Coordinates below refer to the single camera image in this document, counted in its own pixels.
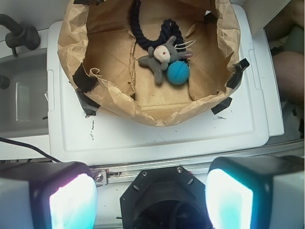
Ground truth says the crumpled brown paper bag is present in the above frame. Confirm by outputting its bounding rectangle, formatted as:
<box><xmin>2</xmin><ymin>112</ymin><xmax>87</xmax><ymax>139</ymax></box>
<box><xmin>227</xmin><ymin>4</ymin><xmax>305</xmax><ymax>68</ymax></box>
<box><xmin>58</xmin><ymin>0</ymin><xmax>241</xmax><ymax>126</ymax></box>

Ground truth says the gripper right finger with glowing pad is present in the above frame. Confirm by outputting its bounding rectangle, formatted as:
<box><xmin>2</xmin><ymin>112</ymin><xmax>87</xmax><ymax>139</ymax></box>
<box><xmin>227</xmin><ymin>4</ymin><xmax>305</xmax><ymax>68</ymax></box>
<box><xmin>205</xmin><ymin>156</ymin><xmax>305</xmax><ymax>229</ymax></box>

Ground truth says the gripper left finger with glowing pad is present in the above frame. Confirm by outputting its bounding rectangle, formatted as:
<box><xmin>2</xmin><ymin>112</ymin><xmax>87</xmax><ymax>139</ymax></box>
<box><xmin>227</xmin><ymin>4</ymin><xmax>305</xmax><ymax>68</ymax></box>
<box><xmin>0</xmin><ymin>162</ymin><xmax>98</xmax><ymax>229</ymax></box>

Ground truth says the gray plush donkey toy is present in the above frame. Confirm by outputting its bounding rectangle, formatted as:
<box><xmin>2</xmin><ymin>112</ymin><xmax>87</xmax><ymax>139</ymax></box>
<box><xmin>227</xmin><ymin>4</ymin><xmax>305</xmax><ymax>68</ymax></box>
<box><xmin>138</xmin><ymin>36</ymin><xmax>193</xmax><ymax>84</ymax></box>

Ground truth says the black faucet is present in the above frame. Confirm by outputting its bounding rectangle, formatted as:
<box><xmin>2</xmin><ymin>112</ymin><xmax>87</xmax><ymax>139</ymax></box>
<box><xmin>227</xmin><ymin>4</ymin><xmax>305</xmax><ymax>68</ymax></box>
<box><xmin>0</xmin><ymin>14</ymin><xmax>41</xmax><ymax>57</ymax></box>

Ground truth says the gray sink basin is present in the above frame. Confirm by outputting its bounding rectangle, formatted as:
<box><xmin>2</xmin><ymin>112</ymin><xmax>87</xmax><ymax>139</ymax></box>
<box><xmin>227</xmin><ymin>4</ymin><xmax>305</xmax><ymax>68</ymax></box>
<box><xmin>0</xmin><ymin>49</ymin><xmax>48</xmax><ymax>138</ymax></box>

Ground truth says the aluminium rail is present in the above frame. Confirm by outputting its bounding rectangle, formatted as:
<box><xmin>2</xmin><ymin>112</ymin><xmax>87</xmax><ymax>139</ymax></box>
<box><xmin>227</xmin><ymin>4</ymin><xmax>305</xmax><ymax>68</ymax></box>
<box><xmin>90</xmin><ymin>139</ymin><xmax>305</xmax><ymax>186</ymax></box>

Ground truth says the black cable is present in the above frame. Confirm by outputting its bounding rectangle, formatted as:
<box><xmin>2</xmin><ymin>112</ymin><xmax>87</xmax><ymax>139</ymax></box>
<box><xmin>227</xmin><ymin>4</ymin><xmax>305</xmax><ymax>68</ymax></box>
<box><xmin>0</xmin><ymin>137</ymin><xmax>63</xmax><ymax>164</ymax></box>

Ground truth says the black tape piece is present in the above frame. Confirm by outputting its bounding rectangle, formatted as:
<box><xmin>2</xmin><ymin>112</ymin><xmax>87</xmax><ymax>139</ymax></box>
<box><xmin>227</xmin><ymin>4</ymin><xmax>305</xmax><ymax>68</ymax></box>
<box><xmin>72</xmin><ymin>63</ymin><xmax>100</xmax><ymax>116</ymax></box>
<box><xmin>211</xmin><ymin>58</ymin><xmax>250</xmax><ymax>115</ymax></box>

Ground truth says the black tape piece front right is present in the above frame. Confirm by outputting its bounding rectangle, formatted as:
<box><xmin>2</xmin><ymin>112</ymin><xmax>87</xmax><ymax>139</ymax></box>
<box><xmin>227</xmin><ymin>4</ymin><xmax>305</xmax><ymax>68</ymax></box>
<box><xmin>211</xmin><ymin>58</ymin><xmax>250</xmax><ymax>115</ymax></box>

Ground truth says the black octagonal mount plate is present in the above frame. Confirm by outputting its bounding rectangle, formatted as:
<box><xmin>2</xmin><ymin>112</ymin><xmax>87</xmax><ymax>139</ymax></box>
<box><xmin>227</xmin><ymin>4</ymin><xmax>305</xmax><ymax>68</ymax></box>
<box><xmin>120</xmin><ymin>166</ymin><xmax>213</xmax><ymax>229</ymax></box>

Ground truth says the blue textured ball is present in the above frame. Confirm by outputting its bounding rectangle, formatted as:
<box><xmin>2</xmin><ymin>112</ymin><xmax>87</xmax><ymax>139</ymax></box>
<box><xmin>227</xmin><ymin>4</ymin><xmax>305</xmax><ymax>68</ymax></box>
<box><xmin>167</xmin><ymin>61</ymin><xmax>190</xmax><ymax>85</ymax></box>

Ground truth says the dark navy twisted rope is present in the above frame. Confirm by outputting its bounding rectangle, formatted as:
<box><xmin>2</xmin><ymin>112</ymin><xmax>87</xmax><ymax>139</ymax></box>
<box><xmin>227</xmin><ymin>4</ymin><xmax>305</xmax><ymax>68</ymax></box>
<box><xmin>130</xmin><ymin>0</ymin><xmax>185</xmax><ymax>50</ymax></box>

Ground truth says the person's bare leg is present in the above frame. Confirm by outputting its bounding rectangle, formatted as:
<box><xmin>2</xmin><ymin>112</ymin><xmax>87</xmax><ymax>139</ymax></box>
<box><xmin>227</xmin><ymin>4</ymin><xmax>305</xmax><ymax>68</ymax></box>
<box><xmin>264</xmin><ymin>0</ymin><xmax>305</xmax><ymax>108</ymax></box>

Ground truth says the white plastic bin lid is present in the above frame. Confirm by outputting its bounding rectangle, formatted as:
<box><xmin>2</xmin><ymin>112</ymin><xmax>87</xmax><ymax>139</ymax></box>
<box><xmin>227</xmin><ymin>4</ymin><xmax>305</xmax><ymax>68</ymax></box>
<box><xmin>47</xmin><ymin>5</ymin><xmax>269</xmax><ymax>165</ymax></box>

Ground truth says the black tape piece front left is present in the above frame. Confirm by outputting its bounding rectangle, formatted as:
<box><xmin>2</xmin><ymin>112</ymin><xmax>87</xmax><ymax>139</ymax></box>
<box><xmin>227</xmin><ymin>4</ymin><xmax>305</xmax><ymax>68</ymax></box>
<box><xmin>72</xmin><ymin>63</ymin><xmax>100</xmax><ymax>116</ymax></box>

